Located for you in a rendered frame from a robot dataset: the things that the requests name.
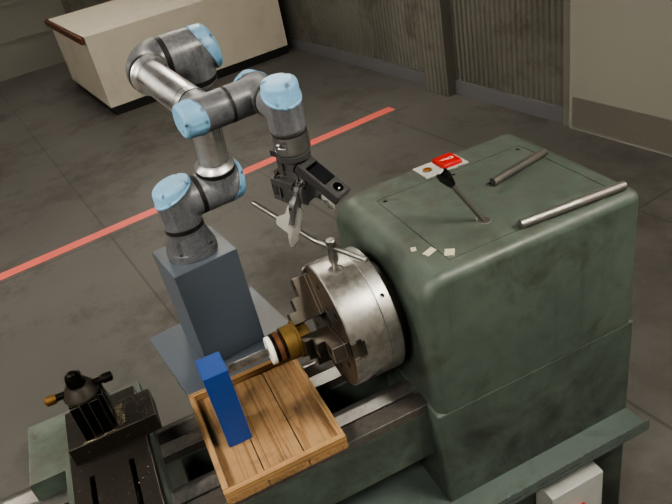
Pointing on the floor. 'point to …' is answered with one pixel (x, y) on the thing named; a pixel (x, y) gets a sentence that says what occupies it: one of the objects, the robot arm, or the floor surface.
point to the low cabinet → (253, 30)
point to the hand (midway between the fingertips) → (316, 230)
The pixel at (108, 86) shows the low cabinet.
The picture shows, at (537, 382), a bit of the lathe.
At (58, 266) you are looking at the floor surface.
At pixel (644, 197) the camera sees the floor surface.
